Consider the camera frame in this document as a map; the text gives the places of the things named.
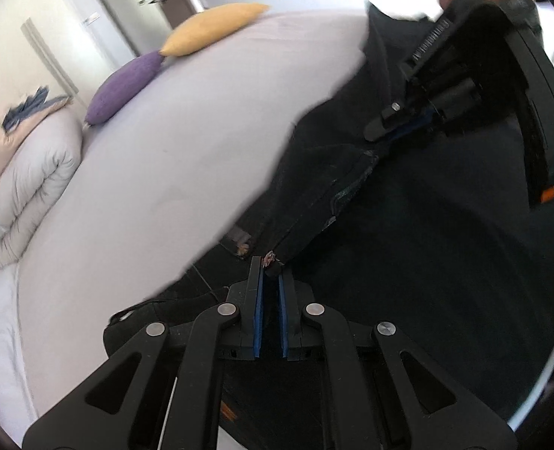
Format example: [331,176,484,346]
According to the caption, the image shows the yellow pillow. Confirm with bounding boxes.
[159,3,270,57]

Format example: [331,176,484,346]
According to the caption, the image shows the black denim pants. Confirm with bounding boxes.
[103,8,554,428]

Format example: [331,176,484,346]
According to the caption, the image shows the folded white beige duvet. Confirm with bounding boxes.
[0,96,84,268]

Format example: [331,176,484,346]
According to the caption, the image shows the purple pillow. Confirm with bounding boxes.
[84,51,165,125]

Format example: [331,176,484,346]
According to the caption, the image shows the cream wardrobe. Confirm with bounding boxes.
[0,0,134,117]

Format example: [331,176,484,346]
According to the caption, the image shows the white bed mattress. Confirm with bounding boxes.
[0,11,367,442]

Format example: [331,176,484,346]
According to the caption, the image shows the folded blue patterned cloth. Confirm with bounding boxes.
[1,86,49,134]

